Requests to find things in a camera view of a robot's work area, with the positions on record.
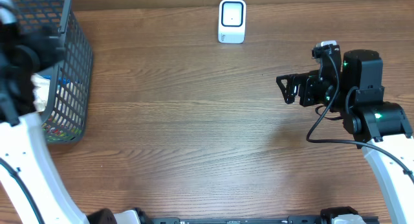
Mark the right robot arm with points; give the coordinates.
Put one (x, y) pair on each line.
(350, 84)

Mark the white barcode scanner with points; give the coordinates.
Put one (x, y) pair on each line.
(232, 21)

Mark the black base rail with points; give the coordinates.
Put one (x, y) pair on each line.
(311, 219)

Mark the dark grey plastic basket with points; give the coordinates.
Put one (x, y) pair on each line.
(64, 104)

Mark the green gummy candy bag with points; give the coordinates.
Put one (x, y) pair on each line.
(65, 133)

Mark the blue cookie pack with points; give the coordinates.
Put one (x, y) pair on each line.
(59, 81)

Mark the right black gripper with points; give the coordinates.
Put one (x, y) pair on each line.
(305, 81)

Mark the beige snack bag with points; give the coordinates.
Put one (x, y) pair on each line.
(40, 91)

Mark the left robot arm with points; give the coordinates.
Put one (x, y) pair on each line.
(46, 65)

